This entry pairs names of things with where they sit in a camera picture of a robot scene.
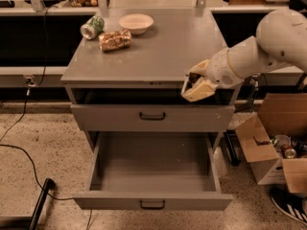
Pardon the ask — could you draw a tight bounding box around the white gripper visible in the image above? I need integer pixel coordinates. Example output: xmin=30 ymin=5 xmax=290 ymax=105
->
xmin=181 ymin=48 xmax=243 ymax=102

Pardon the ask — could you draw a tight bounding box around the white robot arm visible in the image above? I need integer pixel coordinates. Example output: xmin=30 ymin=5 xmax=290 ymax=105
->
xmin=181 ymin=9 xmax=307 ymax=102

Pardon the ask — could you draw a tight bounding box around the grey drawer cabinet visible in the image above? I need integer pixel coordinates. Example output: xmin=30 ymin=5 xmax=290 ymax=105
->
xmin=61 ymin=9 xmax=238 ymax=146

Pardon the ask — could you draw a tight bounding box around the closed grey top drawer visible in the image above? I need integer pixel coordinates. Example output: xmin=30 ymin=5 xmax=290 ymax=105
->
xmin=71 ymin=104 xmax=234 ymax=132

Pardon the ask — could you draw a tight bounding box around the open grey middle drawer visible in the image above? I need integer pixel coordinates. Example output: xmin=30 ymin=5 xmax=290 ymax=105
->
xmin=74 ymin=132 xmax=233 ymax=211

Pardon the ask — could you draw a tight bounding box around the white paper bowl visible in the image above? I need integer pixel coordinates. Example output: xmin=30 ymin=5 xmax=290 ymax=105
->
xmin=119 ymin=13 xmax=154 ymax=35

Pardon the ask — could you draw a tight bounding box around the brown patterned snack can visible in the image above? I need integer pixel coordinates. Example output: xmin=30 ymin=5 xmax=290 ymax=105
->
xmin=99 ymin=30 xmax=131 ymax=52

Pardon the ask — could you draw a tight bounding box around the cardboard box with cans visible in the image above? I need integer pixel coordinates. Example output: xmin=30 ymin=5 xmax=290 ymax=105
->
xmin=235 ymin=94 xmax=307 ymax=194

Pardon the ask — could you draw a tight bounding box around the green soda can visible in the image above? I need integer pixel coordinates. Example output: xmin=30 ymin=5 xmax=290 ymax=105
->
xmin=80 ymin=15 xmax=105 ymax=40

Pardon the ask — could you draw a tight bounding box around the black and white shoe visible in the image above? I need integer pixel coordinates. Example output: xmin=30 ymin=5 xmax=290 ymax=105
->
xmin=270 ymin=187 xmax=307 ymax=225

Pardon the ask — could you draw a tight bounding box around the black metal stand leg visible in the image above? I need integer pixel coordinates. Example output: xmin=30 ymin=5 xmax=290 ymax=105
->
xmin=27 ymin=178 xmax=56 ymax=230

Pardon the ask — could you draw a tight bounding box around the black floor cable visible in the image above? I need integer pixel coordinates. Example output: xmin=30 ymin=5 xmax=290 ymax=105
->
xmin=0 ymin=5 xmax=94 ymax=230

